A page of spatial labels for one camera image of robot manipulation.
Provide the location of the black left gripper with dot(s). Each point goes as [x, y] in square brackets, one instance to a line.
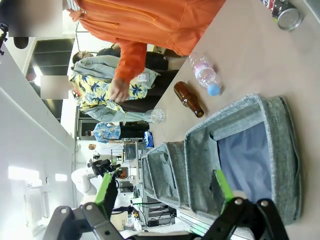
[100, 165]

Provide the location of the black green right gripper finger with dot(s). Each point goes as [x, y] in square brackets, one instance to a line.
[240, 217]

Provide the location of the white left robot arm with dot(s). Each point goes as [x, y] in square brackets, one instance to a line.
[82, 181]

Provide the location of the orange-sleeved person forearm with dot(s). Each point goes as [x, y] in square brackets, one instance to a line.
[131, 60]

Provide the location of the small grey fabric basket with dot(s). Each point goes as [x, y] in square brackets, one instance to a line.
[147, 175]

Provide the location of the blue soda can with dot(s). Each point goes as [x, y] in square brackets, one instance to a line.
[148, 140]

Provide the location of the medium grey fabric basket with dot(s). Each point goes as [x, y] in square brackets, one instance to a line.
[175, 170]

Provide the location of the large grey fabric basket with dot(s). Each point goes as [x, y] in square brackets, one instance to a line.
[277, 140]

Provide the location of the dark printed aluminium can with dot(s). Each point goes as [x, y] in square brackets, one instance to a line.
[287, 15]

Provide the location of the person's bare hand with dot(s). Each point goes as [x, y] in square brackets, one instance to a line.
[119, 90]

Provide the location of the bystander in white shirt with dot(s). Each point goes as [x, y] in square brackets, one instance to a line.
[107, 148]

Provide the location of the background computer monitor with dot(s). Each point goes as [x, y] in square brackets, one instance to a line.
[130, 151]

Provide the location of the bystander in blue floral shirt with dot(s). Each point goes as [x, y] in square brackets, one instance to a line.
[106, 132]

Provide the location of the clear empty plastic bottle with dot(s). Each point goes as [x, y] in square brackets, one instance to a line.
[157, 116]

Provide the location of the bystander in yellow floral shirt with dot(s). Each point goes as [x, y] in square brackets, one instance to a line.
[92, 87]

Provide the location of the brown glass bottle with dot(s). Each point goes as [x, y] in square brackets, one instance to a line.
[187, 97]

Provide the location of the clear bottle with blue cap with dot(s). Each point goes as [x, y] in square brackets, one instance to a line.
[206, 73]

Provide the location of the person in orange hoodie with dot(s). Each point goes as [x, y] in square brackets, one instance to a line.
[150, 20]

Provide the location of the aluminium table frame rail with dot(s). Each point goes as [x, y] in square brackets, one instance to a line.
[197, 225]

